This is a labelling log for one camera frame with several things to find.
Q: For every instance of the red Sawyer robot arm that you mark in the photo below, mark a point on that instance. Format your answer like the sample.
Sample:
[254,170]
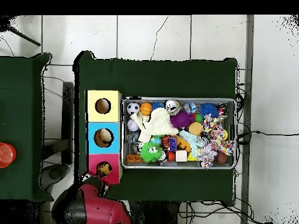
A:
[98,210]

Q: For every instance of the small soccer ball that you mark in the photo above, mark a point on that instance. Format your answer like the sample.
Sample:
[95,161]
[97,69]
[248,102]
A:
[133,108]

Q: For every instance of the blue spiky ball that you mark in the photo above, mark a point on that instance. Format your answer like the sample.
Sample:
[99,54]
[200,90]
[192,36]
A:
[209,110]

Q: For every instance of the wooden box with three holes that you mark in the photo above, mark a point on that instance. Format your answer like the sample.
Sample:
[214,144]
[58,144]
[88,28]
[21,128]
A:
[91,140]

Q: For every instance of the green cloth side table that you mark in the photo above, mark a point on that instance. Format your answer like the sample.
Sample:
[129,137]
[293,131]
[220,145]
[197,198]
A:
[23,93]

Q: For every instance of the clear mesh bin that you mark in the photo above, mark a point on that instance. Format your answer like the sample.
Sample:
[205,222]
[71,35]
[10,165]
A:
[124,140]

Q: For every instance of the colourful patterned cloth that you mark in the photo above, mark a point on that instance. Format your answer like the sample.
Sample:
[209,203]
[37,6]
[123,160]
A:
[215,135]

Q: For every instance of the cream knitted cloth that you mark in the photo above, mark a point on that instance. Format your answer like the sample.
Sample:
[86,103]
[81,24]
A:
[156,123]

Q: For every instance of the black tripod leg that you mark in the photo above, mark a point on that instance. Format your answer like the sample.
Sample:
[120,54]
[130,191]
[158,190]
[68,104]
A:
[23,36]

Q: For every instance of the red round container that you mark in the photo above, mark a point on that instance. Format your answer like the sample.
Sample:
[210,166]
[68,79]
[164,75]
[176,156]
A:
[6,155]

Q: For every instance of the tan plush toy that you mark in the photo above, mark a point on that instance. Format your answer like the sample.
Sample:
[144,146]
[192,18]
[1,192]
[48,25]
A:
[103,168]

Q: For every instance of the yellow ball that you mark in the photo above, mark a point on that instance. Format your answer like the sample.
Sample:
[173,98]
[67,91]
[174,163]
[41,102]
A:
[225,134]

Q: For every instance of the green fuzzy toy with eyes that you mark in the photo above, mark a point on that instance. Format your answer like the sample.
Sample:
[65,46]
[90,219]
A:
[150,152]

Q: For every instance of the purple spiky ball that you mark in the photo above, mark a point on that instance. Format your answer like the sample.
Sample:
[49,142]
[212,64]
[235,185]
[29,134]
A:
[182,119]

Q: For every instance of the small orange basketball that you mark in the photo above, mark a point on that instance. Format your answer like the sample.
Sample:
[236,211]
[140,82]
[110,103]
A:
[146,108]

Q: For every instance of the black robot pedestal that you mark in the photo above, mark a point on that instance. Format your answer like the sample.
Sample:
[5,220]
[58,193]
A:
[159,214]

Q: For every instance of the orange toy block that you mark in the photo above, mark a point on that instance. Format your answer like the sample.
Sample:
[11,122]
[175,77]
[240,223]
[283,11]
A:
[134,158]

